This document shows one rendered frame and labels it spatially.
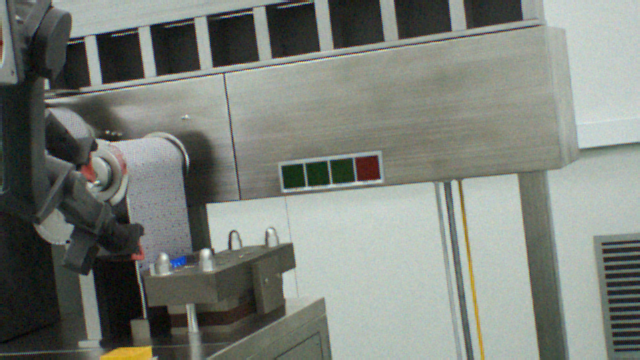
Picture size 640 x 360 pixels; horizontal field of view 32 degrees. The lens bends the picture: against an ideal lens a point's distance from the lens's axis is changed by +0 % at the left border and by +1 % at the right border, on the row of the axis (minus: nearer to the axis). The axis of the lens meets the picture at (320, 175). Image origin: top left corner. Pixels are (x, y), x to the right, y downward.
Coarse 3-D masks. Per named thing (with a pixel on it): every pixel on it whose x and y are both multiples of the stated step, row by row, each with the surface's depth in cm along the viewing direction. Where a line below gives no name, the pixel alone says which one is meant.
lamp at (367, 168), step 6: (360, 162) 242; (366, 162) 241; (372, 162) 241; (360, 168) 242; (366, 168) 241; (372, 168) 241; (378, 168) 240; (360, 174) 242; (366, 174) 242; (372, 174) 241; (378, 174) 241
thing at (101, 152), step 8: (96, 152) 228; (104, 152) 228; (112, 160) 227; (112, 168) 227; (120, 168) 227; (120, 176) 227; (112, 184) 228; (120, 184) 227; (104, 192) 229; (112, 192) 228; (104, 200) 229
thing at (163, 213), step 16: (144, 192) 234; (160, 192) 240; (176, 192) 246; (128, 208) 228; (144, 208) 233; (160, 208) 239; (176, 208) 245; (144, 224) 232; (160, 224) 238; (176, 224) 245; (144, 240) 232; (160, 240) 238; (176, 240) 244; (144, 256) 231; (176, 256) 243
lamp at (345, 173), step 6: (330, 162) 244; (336, 162) 244; (342, 162) 243; (348, 162) 243; (336, 168) 244; (342, 168) 243; (348, 168) 243; (336, 174) 244; (342, 174) 244; (348, 174) 243; (336, 180) 244; (342, 180) 244; (348, 180) 243
